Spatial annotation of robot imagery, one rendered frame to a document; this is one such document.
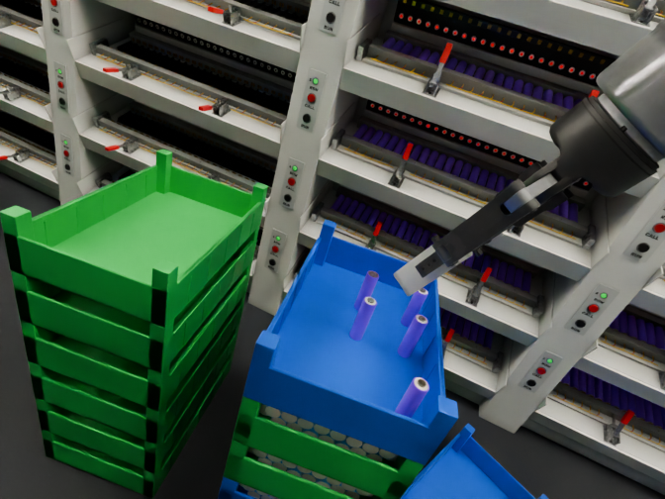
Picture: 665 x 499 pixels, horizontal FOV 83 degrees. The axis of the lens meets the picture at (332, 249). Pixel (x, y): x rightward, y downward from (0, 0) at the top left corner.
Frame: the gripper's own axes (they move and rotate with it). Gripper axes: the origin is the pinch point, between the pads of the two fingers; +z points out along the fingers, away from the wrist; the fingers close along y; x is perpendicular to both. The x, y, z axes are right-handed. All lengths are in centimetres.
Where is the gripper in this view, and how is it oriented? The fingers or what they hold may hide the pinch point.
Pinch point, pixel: (430, 264)
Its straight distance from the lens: 42.6
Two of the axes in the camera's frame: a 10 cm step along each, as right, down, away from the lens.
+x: -5.3, -8.2, 2.1
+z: -5.5, 5.3, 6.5
